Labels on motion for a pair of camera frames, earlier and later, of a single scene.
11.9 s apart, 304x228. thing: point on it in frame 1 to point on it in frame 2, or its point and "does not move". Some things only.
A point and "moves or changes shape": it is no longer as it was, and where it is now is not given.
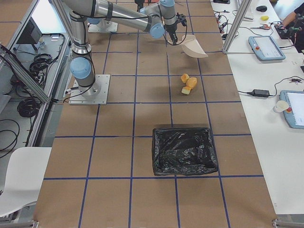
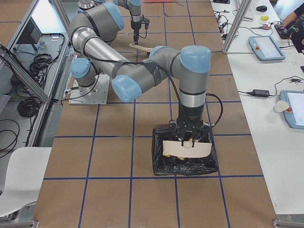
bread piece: (185, 90) moves or changes shape
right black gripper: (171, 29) to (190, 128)
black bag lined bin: (183, 151) does not move
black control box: (31, 34) does not move
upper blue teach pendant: (266, 48) does not move
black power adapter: (260, 93) does not move
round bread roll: (192, 82) moves or changes shape
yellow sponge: (264, 17) does not move
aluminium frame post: (244, 7) does not move
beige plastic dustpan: (191, 46) to (174, 148)
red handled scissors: (264, 26) does not move
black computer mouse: (262, 8) does not move
